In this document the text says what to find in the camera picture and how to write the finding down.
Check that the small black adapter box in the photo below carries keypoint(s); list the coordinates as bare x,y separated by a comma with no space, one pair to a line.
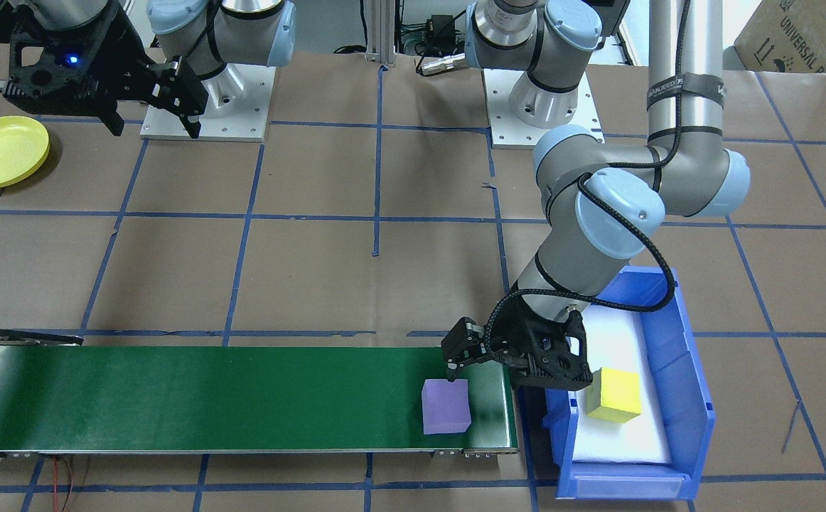
441,27

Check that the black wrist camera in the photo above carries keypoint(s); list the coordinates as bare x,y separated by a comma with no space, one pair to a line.
43,96
562,377

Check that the green conveyor belt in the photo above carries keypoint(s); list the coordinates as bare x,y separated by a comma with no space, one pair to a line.
207,398

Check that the yellow foam block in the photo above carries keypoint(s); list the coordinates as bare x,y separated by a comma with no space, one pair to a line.
615,398

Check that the silver metal cylinder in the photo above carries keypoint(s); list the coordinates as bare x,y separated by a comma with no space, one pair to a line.
441,64

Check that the white foam pad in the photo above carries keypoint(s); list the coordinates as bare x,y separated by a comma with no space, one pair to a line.
619,441

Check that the cardboard box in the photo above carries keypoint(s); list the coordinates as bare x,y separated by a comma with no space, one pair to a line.
797,35

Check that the purple foam block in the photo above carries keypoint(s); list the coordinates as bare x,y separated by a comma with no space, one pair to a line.
445,409

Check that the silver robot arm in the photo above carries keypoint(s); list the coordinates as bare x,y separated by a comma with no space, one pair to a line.
683,43
249,35

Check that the yellow plate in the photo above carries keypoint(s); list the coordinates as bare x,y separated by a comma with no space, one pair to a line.
1,153

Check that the aluminium upright post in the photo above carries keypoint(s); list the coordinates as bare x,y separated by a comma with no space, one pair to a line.
381,35

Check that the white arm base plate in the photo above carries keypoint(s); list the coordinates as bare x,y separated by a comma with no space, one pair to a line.
502,131
242,128

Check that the blue plastic storage bin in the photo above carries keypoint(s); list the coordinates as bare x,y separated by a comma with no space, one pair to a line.
683,370

